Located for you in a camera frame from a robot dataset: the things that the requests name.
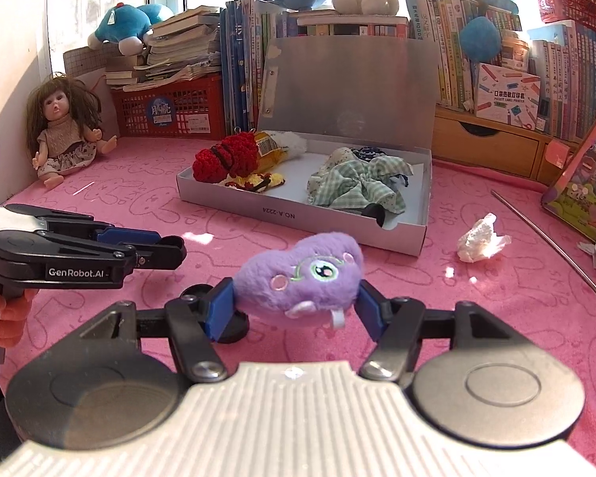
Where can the purple plush toy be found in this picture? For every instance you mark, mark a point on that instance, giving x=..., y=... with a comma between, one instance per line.
x=298, y=278

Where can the brown-haired doll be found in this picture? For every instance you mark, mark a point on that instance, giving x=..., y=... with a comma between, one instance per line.
x=64, y=129

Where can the pink small container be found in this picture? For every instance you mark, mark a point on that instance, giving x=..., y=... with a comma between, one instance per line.
x=514, y=52

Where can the red knitted toy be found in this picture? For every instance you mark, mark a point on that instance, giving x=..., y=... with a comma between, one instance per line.
x=223, y=156

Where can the row of books on shelf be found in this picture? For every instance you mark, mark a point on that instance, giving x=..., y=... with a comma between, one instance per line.
x=566, y=84

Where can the white fluffy pouch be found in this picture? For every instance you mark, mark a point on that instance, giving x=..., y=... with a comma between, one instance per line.
x=293, y=143

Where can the row of books behind box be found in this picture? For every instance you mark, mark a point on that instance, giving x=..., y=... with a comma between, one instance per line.
x=347, y=22

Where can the blue white cat plush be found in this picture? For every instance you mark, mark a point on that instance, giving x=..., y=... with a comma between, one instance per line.
x=124, y=22

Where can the small black object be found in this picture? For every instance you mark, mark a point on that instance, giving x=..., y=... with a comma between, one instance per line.
x=376, y=213

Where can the person's left hand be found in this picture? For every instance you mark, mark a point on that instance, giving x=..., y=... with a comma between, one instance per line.
x=10, y=330

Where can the metal rod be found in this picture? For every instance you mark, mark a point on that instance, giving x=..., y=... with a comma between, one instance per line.
x=551, y=248

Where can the green checked cloth pouch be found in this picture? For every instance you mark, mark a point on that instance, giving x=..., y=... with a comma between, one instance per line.
x=362, y=184

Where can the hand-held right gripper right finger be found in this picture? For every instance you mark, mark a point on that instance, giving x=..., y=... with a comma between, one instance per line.
x=372, y=310

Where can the white cardboard box with lid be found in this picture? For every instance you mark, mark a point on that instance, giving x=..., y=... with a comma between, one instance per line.
x=347, y=89

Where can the row of blue upright books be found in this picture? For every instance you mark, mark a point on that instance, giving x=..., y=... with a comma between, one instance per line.
x=238, y=59

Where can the crumpled white tissue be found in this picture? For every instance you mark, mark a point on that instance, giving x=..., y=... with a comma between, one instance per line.
x=479, y=238

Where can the orange plastic packet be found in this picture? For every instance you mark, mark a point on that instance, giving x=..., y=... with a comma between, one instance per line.
x=268, y=149

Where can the stack of worn books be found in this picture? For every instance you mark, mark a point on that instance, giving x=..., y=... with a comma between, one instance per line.
x=179, y=44

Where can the wooden drawer shelf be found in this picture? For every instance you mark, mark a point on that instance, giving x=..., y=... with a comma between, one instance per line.
x=496, y=144

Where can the white printed carton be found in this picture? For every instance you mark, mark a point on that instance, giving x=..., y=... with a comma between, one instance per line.
x=506, y=97

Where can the colourful triangular picture board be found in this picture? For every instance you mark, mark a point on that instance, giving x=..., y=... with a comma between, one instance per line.
x=591, y=184

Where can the pink printed table cloth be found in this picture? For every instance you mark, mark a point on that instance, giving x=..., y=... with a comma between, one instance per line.
x=477, y=288

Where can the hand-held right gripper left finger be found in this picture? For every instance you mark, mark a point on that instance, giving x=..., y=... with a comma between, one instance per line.
x=221, y=308

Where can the pink sticky tag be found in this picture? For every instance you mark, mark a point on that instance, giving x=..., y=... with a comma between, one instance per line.
x=559, y=155

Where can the grey grid board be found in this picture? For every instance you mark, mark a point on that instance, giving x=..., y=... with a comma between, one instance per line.
x=82, y=67

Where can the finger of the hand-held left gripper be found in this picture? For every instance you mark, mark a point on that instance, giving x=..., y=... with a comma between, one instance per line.
x=164, y=252
x=124, y=236

